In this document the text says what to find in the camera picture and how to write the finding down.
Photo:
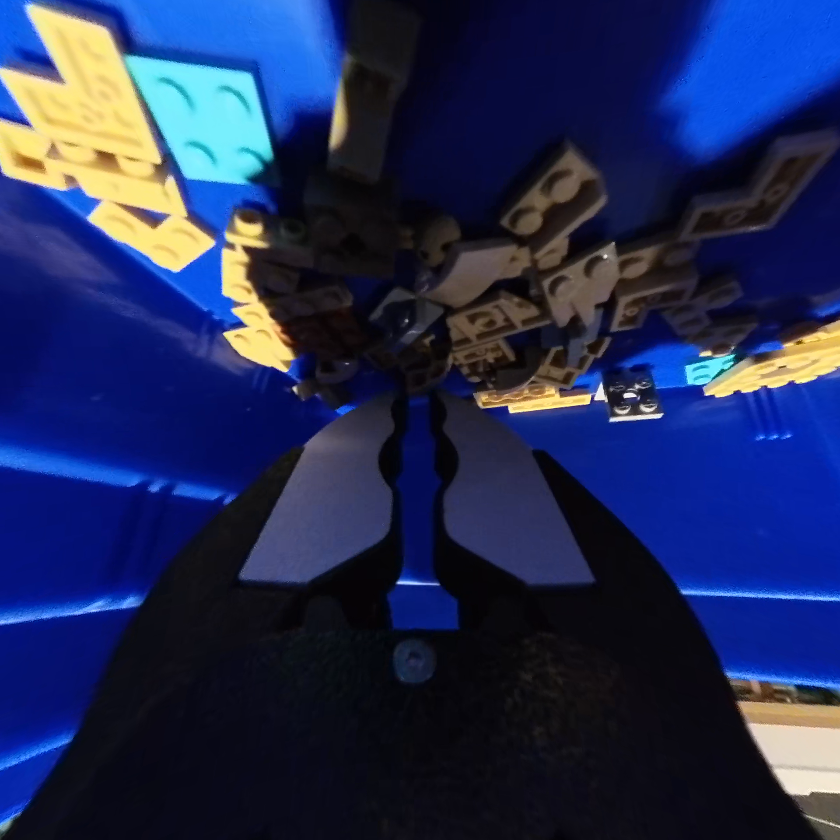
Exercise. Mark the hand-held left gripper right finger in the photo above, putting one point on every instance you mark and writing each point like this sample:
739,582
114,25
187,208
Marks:
512,518

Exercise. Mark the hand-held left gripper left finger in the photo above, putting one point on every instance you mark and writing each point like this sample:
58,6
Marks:
321,518

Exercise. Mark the blue plastic bin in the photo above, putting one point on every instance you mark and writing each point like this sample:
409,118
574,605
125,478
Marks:
131,459

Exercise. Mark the pile of tan bricks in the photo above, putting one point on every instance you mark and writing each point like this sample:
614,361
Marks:
492,295

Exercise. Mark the black square brick plate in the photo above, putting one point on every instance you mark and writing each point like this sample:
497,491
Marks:
631,394

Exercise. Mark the teal brick plate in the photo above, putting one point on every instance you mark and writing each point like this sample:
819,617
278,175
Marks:
709,371
203,118

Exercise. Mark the grey long brick piece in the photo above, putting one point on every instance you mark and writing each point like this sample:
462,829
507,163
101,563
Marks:
367,98

